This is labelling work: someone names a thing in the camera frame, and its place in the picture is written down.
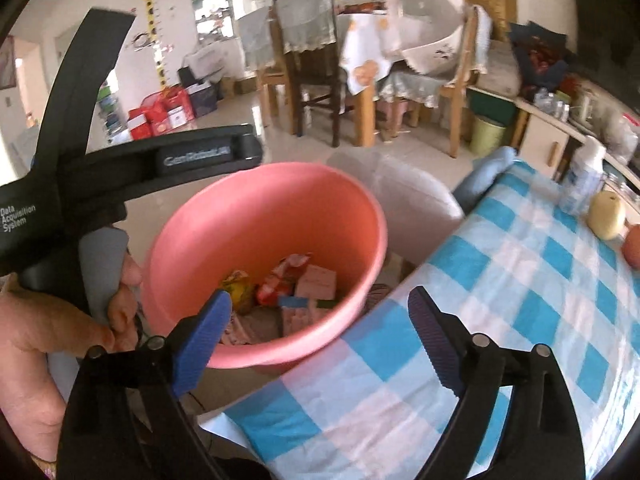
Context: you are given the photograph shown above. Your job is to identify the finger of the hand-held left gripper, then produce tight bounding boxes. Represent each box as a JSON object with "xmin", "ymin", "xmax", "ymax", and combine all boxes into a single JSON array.
[{"xmin": 232, "ymin": 130, "xmax": 264, "ymax": 168}]

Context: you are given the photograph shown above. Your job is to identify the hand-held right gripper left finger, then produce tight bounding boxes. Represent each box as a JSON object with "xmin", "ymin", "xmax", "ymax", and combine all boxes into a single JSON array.
[{"xmin": 59, "ymin": 289, "xmax": 234, "ymax": 480}]

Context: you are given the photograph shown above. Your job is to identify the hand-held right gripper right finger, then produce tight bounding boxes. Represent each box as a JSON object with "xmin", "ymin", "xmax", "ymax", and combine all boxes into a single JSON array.
[{"xmin": 407, "ymin": 285, "xmax": 586, "ymax": 480}]

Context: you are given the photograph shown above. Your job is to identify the pink plastic basin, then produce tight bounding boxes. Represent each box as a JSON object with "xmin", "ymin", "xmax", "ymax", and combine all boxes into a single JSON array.
[{"xmin": 142, "ymin": 161, "xmax": 389, "ymax": 374}]

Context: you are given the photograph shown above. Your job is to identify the person's left hand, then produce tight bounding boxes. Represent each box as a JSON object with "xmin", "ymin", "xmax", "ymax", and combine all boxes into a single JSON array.
[{"xmin": 0, "ymin": 250, "xmax": 146, "ymax": 466}]

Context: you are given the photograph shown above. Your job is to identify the blue checkered tablecloth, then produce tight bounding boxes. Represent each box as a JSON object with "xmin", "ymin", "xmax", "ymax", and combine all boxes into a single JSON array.
[{"xmin": 200, "ymin": 157, "xmax": 640, "ymax": 480}]

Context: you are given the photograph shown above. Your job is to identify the dark wooden chair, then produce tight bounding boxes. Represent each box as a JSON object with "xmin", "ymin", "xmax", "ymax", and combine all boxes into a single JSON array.
[{"xmin": 267, "ymin": 0, "xmax": 351, "ymax": 148}]

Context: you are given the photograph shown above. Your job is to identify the red gift boxes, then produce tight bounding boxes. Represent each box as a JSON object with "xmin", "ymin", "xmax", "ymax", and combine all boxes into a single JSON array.
[{"xmin": 127, "ymin": 87, "xmax": 196, "ymax": 141}]

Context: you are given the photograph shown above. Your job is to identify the grey white stool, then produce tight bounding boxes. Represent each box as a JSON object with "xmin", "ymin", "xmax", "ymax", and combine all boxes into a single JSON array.
[{"xmin": 327, "ymin": 150, "xmax": 466, "ymax": 267}]

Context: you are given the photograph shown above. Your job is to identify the orange print dining tablecloth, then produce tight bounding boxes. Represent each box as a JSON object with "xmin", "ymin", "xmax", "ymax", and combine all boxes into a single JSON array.
[{"xmin": 339, "ymin": 12, "xmax": 396, "ymax": 96}]

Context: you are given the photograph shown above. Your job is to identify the blue cushion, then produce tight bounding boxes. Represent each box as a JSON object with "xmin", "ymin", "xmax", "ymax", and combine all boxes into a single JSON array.
[{"xmin": 452, "ymin": 146, "xmax": 519, "ymax": 211}]

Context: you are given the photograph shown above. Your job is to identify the yellow pear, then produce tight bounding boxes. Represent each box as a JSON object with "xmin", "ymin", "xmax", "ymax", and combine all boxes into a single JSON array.
[{"xmin": 587, "ymin": 191, "xmax": 627, "ymax": 241}]

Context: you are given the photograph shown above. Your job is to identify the green waste bin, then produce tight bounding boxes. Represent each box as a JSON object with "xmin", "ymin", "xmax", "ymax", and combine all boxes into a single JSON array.
[{"xmin": 469, "ymin": 114, "xmax": 507, "ymax": 157}]

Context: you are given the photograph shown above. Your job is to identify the red apple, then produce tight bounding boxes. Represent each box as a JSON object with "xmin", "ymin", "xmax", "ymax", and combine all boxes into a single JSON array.
[{"xmin": 621, "ymin": 224, "xmax": 640, "ymax": 272}]

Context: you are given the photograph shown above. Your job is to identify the white mesh food cover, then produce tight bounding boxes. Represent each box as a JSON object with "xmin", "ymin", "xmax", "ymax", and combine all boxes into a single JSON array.
[{"xmin": 382, "ymin": 0, "xmax": 468, "ymax": 81}]

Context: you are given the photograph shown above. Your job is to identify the white plastic bottle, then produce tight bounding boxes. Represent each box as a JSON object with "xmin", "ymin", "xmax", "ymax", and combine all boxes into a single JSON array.
[{"xmin": 559, "ymin": 136, "xmax": 607, "ymax": 217}]

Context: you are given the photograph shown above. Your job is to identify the light wooden chair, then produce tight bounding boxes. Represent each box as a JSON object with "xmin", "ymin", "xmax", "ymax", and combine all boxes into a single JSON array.
[{"xmin": 440, "ymin": 5, "xmax": 493, "ymax": 158}]

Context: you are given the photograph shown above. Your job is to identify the white tv cabinet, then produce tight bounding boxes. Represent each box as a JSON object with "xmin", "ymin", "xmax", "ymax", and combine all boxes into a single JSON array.
[{"xmin": 515, "ymin": 95, "xmax": 640, "ymax": 201}]

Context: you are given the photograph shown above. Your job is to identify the group of small glass jars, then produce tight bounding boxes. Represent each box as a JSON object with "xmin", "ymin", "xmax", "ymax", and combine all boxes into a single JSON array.
[{"xmin": 532, "ymin": 87, "xmax": 571, "ymax": 121}]

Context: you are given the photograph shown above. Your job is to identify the dark wrapped bouquet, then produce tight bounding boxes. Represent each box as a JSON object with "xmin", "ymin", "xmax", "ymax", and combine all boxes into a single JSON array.
[{"xmin": 507, "ymin": 21, "xmax": 576, "ymax": 93}]

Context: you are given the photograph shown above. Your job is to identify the giraffe wall sticker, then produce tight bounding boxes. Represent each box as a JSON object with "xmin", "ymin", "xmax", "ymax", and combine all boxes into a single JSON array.
[{"xmin": 137, "ymin": 0, "xmax": 171, "ymax": 91}]

